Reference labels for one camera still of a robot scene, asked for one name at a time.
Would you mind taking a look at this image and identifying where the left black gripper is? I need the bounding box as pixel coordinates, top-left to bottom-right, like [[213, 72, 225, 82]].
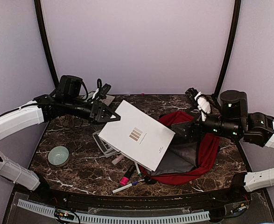
[[64, 96, 120, 125]]

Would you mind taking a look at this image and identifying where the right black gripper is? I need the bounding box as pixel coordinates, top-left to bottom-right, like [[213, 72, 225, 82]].
[[172, 106, 241, 142]]

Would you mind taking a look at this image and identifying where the red student backpack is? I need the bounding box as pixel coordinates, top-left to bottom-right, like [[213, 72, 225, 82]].
[[139, 111, 221, 186]]

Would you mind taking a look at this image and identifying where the white notebook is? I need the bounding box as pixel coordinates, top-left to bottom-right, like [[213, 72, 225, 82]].
[[98, 100, 175, 171]]

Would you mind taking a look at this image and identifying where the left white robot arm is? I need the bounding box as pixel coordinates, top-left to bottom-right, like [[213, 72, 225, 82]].
[[0, 75, 120, 203]]

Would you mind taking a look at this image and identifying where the floral square plate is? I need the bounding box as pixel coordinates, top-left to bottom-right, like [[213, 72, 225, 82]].
[[80, 94, 116, 105]]

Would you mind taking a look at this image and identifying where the grey interior magazine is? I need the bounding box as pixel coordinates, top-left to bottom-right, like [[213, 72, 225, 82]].
[[92, 130, 120, 158]]

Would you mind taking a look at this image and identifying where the pastel pink yellow highlighter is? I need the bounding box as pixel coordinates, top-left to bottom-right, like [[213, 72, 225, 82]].
[[112, 154, 125, 165]]

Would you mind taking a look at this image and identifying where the teal capped white marker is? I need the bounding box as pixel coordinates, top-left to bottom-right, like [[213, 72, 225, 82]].
[[134, 162, 141, 176]]

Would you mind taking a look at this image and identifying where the light green bowl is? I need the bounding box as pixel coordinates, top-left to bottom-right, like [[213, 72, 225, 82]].
[[48, 146, 70, 167]]

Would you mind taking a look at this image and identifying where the black pink highlighter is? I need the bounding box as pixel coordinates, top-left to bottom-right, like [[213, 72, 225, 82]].
[[120, 165, 136, 186]]

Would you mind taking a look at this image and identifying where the purple capped white marker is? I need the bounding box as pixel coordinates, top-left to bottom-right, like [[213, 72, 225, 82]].
[[112, 179, 145, 194]]

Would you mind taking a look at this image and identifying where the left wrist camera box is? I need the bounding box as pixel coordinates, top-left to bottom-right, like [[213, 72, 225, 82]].
[[56, 75, 83, 102]]

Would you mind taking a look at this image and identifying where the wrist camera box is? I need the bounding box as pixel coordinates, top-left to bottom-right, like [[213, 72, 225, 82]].
[[220, 90, 248, 120], [56, 75, 83, 102]]

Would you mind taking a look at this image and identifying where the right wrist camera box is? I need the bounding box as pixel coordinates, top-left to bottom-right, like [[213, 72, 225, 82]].
[[220, 90, 248, 120]]

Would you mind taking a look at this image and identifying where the black front table rail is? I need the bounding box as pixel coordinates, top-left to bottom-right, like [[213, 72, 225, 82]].
[[13, 182, 266, 210]]

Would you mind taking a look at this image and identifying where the white slotted cable duct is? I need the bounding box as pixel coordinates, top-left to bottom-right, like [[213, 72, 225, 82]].
[[16, 199, 210, 224]]

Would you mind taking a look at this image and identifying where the right black frame post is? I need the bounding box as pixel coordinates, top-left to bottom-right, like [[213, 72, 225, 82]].
[[212, 0, 242, 100]]

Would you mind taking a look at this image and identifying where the black frame post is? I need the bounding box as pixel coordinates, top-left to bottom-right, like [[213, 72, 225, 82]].
[[212, 0, 242, 100], [34, 0, 59, 87]]

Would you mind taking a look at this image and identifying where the left black frame post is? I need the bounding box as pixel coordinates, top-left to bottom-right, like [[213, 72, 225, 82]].
[[34, 0, 59, 87]]

